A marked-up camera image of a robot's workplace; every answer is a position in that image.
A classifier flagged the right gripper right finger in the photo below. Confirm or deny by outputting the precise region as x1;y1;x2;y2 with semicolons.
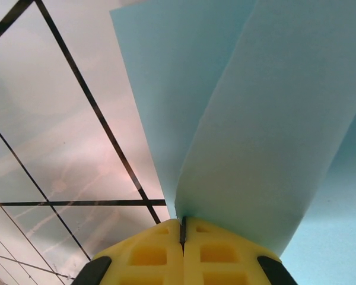
183;216;299;285

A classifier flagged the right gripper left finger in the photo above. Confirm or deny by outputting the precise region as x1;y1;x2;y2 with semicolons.
77;218;184;285

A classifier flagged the teal cloth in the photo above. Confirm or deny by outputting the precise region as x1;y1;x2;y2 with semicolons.
109;0;356;285

